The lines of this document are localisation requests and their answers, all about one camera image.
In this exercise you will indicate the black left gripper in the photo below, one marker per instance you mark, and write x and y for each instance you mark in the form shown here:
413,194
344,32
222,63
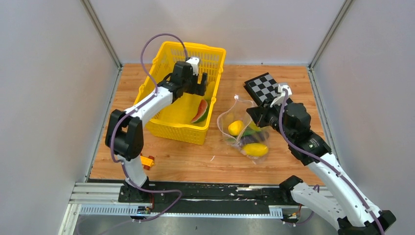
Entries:
198,89

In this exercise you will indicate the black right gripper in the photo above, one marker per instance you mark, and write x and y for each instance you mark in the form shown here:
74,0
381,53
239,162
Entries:
259,113

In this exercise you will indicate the yellow green star fruit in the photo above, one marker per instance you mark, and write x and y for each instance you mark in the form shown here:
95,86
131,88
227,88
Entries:
254,127

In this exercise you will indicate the purple eggplant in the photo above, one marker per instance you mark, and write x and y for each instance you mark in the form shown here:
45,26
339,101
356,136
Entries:
257,137

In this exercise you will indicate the green bean pod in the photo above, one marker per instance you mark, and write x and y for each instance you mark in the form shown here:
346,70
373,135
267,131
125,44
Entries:
233,140

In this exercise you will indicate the clear zip top bag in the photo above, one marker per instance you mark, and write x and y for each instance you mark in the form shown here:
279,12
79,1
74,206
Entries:
238,112

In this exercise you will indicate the yellow mango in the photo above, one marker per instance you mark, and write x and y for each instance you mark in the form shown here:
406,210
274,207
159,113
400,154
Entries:
235,128

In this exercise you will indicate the yellow plastic basket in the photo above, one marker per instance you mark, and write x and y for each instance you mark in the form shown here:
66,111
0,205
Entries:
173,122

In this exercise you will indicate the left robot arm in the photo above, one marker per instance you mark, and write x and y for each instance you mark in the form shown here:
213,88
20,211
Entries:
124,135

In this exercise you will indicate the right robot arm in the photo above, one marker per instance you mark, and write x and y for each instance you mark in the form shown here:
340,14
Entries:
352,213

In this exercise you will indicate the black white chessboard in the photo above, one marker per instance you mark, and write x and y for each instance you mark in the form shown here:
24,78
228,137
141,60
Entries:
262,89

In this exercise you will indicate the watermelon slice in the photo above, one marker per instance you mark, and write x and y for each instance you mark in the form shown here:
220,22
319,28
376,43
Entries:
202,112

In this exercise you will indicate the yellow toy car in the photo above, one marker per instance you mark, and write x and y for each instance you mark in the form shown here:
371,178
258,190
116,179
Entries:
147,162

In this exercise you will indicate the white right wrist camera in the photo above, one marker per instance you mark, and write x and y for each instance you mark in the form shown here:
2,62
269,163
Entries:
283,91

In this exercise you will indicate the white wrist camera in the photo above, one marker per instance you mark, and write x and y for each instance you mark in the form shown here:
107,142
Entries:
283,91
194,62

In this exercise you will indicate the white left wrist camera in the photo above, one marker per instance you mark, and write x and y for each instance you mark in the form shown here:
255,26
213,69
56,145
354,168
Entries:
194,62

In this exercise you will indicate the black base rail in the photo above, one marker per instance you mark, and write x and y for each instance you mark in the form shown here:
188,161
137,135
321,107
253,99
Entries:
182,199

